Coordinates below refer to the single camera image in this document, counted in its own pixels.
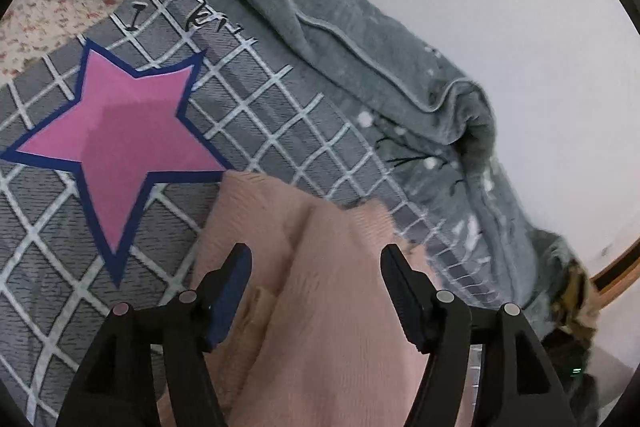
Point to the wooden door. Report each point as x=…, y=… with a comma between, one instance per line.
x=620, y=264

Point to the floral bed sheet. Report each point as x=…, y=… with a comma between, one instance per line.
x=45, y=17

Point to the olive brown garment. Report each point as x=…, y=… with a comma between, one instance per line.
x=580, y=297

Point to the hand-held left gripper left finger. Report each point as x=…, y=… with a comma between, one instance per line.
x=227, y=302

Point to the pink knit sweater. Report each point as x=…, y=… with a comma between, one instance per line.
x=320, y=307

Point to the grey quilt with flower print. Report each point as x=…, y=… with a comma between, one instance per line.
x=380, y=37

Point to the grey checked blanket with stars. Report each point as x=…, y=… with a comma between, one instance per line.
x=240, y=97

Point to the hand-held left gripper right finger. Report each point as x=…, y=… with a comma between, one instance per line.
x=407, y=302

